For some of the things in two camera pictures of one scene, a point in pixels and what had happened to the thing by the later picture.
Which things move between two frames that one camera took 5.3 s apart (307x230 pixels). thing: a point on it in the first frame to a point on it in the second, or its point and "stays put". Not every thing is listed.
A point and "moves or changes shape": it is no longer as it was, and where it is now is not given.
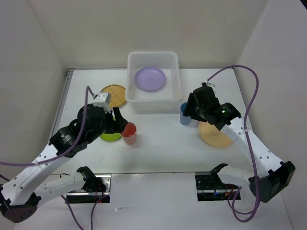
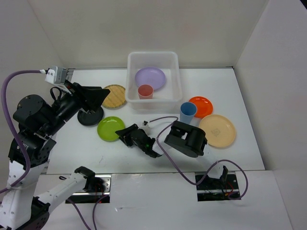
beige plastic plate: (211, 133) stays put
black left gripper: (121, 121) to (90, 98)
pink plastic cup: (129, 133) moves or changes shape
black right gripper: (192, 101) to (124, 134)
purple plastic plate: (150, 78) stays put
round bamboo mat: (117, 93) stays put
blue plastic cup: (184, 120) stays put
